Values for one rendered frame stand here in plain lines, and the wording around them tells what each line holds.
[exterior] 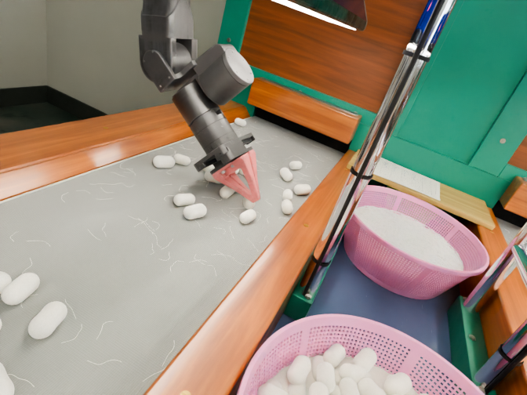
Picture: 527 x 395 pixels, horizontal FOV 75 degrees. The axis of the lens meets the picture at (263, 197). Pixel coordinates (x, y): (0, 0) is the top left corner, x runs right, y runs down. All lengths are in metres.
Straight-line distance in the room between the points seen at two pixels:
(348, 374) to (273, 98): 0.72
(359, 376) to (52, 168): 0.47
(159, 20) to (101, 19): 2.00
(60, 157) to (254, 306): 0.36
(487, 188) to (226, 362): 0.81
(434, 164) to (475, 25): 0.32
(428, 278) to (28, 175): 0.60
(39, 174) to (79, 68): 2.20
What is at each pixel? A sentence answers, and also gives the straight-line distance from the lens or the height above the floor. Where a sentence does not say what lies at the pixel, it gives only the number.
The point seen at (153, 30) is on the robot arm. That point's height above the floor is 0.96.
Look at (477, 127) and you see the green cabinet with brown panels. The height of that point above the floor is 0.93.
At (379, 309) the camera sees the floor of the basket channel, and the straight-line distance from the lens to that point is 0.61.
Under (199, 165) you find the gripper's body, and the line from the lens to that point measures 0.53.
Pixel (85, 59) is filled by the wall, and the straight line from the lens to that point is 2.69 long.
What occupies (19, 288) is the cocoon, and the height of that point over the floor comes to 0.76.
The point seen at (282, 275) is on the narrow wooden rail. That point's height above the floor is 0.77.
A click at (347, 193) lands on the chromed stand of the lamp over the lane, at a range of 0.41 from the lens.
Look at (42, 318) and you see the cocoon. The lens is 0.36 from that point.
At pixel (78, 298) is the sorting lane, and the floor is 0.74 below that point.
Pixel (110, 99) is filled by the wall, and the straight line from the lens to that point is 2.57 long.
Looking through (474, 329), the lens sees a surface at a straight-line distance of 0.63.
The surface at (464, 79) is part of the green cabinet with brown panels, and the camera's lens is 0.96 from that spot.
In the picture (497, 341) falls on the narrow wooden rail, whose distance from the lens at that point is 0.60.
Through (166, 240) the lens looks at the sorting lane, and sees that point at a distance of 0.47.
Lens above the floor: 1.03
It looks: 28 degrees down
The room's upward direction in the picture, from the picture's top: 18 degrees clockwise
